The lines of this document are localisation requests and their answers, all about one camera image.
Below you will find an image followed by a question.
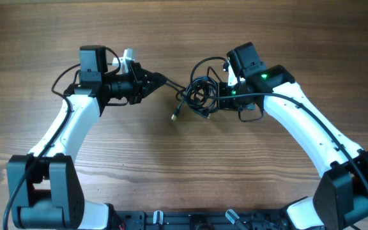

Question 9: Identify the thick black USB cable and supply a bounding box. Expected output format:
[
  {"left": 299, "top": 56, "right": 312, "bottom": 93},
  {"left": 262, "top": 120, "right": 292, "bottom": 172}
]
[{"left": 163, "top": 56, "right": 229, "bottom": 118}]

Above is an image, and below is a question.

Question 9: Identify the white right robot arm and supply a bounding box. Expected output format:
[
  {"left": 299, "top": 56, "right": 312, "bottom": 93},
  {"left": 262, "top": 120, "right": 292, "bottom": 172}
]
[{"left": 219, "top": 42, "right": 368, "bottom": 229}]

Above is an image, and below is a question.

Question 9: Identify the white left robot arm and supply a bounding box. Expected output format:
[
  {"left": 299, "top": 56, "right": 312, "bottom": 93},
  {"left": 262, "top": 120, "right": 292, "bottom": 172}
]
[{"left": 3, "top": 45, "right": 167, "bottom": 229}]

